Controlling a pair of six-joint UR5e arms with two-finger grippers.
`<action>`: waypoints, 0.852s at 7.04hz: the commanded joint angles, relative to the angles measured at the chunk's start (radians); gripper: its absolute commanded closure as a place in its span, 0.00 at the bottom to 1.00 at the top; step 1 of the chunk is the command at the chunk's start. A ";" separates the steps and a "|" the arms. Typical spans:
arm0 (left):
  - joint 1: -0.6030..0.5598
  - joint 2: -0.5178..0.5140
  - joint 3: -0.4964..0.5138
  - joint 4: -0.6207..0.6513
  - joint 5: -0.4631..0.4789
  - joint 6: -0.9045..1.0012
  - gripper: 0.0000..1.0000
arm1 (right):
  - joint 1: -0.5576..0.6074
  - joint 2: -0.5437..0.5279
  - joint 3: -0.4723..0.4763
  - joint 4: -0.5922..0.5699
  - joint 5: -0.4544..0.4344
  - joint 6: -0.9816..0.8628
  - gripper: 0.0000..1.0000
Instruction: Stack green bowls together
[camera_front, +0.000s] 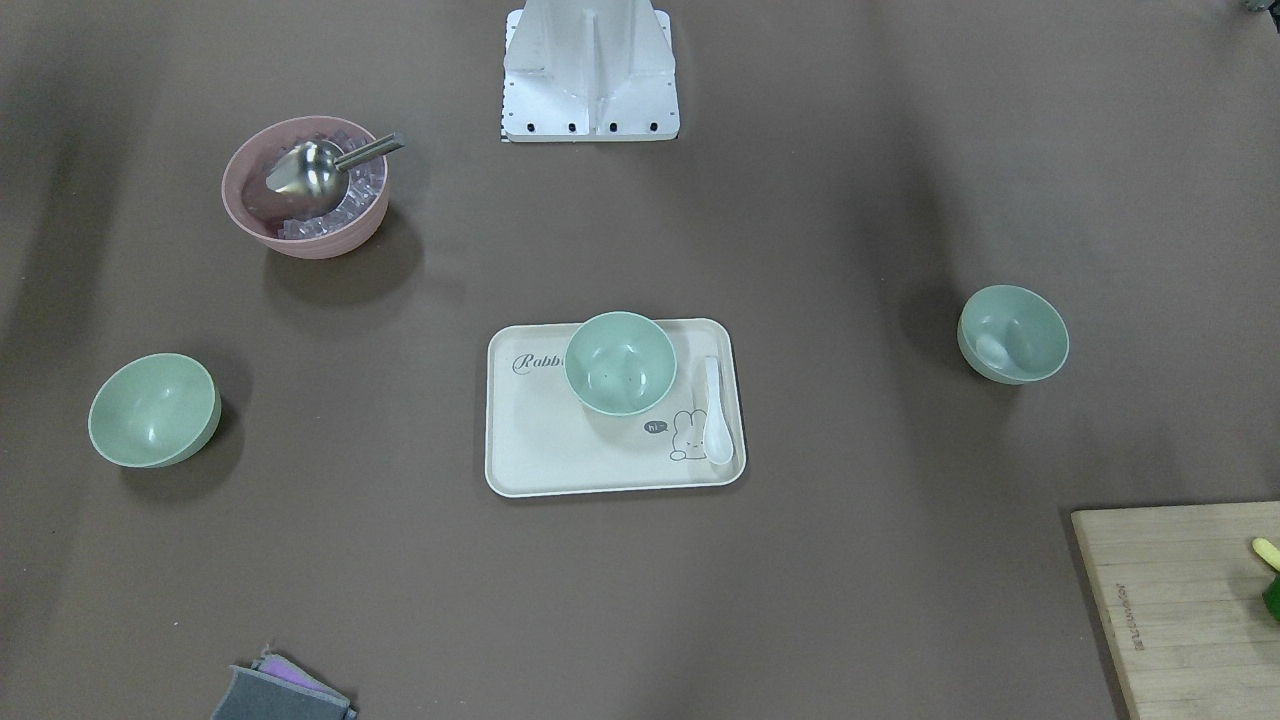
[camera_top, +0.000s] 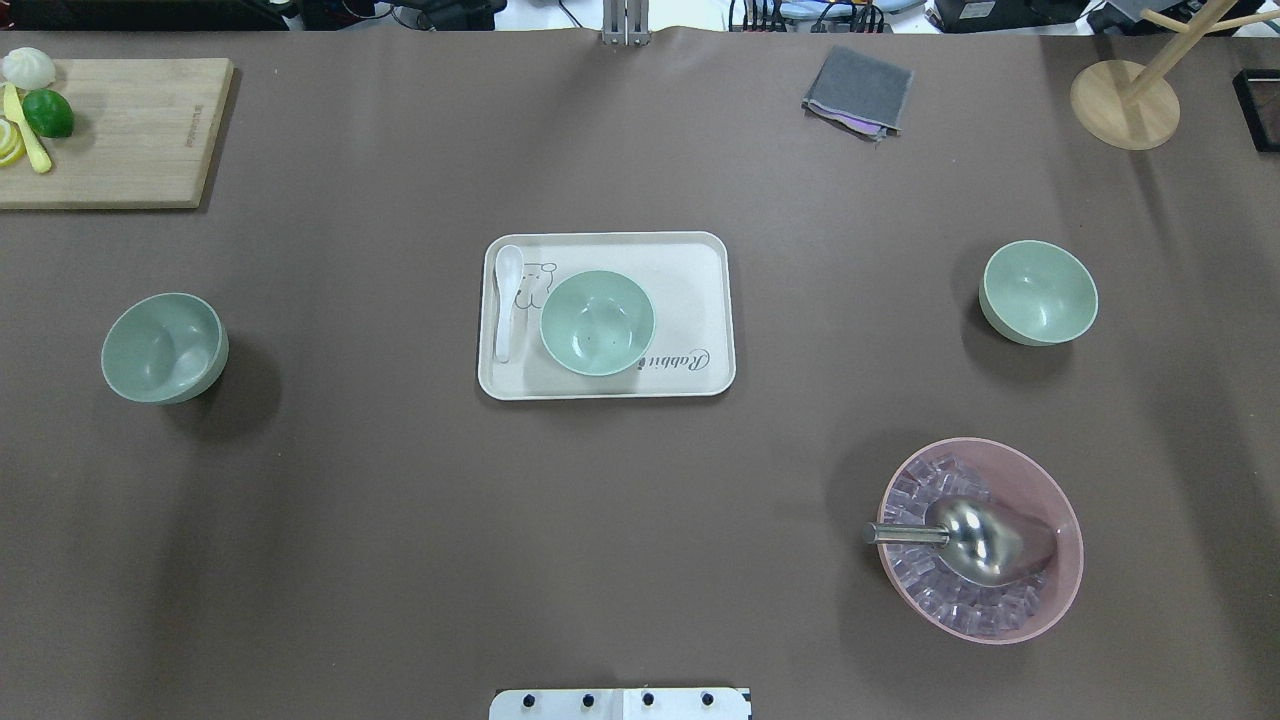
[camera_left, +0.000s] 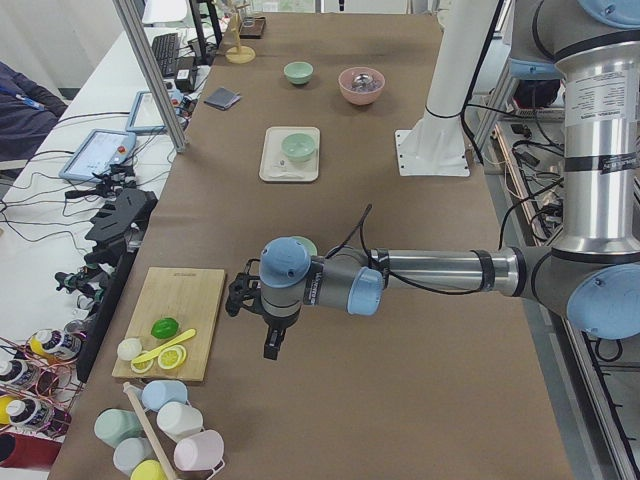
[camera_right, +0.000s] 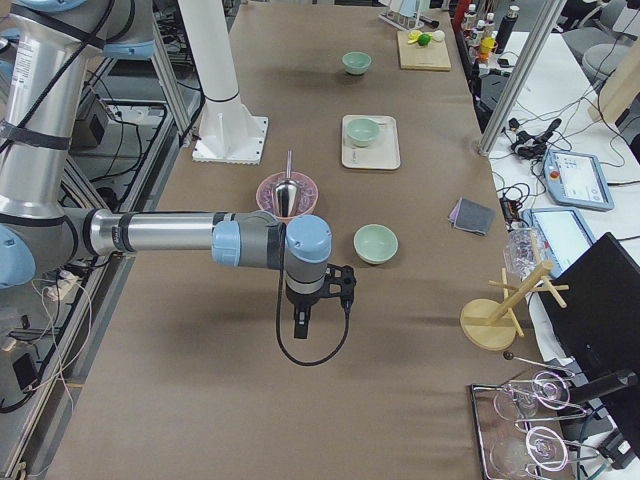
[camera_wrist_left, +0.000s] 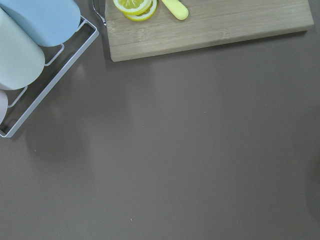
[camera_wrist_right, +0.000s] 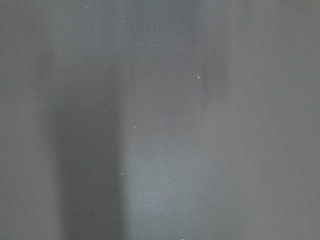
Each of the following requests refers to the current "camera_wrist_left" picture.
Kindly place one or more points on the lemon slice bottom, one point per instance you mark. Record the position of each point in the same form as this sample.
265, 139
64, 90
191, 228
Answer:
150, 10

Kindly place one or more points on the lemon slice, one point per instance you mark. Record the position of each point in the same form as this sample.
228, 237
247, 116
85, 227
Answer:
132, 7
150, 10

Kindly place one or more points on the wooden cutting board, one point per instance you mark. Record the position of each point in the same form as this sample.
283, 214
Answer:
209, 23

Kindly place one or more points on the lemon slice top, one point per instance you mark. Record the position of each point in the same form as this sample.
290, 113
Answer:
132, 7

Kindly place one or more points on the light blue cup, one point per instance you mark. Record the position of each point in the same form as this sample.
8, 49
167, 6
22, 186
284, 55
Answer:
48, 22

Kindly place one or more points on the pale green cup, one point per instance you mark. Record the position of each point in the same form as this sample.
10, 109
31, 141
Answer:
21, 59

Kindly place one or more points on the pale pink cup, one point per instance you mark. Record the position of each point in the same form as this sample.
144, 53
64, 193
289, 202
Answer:
3, 105

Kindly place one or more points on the white wire rack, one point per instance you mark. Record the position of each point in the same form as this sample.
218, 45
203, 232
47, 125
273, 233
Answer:
59, 59

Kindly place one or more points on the yellow knife handle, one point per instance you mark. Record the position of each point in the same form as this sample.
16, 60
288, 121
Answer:
178, 10

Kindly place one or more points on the metal wire hook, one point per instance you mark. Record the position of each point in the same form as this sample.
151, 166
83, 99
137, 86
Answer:
102, 18

